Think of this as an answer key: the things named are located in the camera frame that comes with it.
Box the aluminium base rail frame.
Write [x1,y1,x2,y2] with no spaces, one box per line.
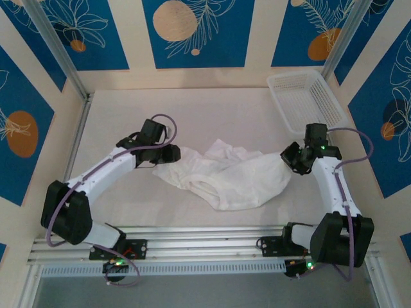
[27,225,383,266]

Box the aluminium table side rail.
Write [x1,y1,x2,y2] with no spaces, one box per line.
[17,92,94,308]
[322,133,391,308]

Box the white t-shirt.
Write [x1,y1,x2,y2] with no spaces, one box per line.
[152,138,292,212]

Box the black controller board green light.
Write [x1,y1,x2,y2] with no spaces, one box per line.
[283,257,319,279]
[102,257,130,284]

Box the white slotted cable duct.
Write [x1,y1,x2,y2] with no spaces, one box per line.
[40,259,287,278]

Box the white plastic mesh basket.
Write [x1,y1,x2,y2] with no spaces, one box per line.
[267,69,350,135]

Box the aluminium frame post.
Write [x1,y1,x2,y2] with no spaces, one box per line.
[320,0,369,81]
[23,0,90,101]

